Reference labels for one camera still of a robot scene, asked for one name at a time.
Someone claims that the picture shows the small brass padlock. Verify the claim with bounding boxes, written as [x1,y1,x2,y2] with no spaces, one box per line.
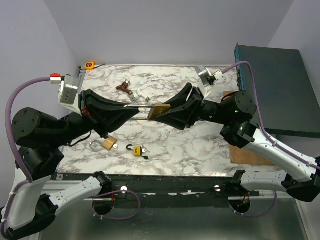
[89,136,118,152]

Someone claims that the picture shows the white plastic tap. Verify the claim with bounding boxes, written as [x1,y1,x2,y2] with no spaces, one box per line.
[129,87,151,102]

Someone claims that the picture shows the brown plastic tap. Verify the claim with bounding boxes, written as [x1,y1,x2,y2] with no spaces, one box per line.
[115,79,133,96]

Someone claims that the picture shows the keys of yellow padlock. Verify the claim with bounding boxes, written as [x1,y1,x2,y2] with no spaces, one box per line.
[141,145,150,153]

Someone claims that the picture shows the orange tape measure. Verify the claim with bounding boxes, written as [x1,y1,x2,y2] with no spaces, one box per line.
[84,61,106,71]

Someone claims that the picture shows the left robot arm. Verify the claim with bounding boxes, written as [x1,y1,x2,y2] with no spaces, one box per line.
[0,90,139,240]

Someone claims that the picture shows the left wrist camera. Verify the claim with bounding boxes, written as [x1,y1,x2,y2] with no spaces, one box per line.
[58,75,81,115]

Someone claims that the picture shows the yellow black padlock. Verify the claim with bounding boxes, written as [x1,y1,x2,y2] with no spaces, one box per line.
[126,144,149,160]

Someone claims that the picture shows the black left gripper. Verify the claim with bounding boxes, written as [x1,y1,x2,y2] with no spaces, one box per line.
[49,87,141,147]

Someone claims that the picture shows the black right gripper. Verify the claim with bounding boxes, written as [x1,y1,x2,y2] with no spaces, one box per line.
[152,83,230,131]

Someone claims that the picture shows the wooden board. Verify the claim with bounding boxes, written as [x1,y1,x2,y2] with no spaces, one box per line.
[223,90,277,166]

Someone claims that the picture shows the long-shackle brass padlock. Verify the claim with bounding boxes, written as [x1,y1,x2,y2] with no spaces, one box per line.
[124,103,171,121]

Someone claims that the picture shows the black front rail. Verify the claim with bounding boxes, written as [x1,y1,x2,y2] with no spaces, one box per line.
[56,173,261,210]

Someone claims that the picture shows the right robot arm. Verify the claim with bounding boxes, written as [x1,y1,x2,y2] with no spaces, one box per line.
[154,83,320,202]

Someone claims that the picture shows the blue network switch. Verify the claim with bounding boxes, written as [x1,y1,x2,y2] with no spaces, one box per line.
[234,44,320,139]

